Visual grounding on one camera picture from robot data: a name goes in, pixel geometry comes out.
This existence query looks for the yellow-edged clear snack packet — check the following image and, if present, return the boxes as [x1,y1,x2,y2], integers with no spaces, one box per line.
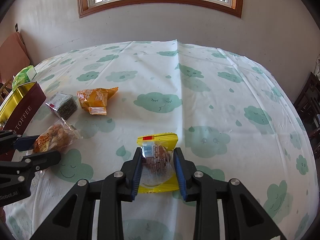
[137,133,179,193]

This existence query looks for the orange snack packet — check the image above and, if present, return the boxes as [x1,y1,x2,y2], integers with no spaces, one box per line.
[76,87,119,115]

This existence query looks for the dark wooden chair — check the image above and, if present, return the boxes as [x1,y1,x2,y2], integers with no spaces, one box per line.
[293,56,319,160]

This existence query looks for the pink cloth covered furniture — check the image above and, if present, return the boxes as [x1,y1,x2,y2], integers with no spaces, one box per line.
[0,32,30,83]

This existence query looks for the maroon gold toffee tin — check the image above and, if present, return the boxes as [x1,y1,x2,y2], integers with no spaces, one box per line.
[0,80,47,160]

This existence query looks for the green tissue pack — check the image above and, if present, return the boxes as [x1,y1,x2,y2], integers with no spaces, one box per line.
[12,65,37,90]

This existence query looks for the wooden stool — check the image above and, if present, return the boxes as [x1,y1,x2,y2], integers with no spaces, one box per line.
[1,77,13,99]

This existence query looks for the grey seaweed snack packet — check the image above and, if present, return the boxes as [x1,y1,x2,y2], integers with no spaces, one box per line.
[46,92,78,120]

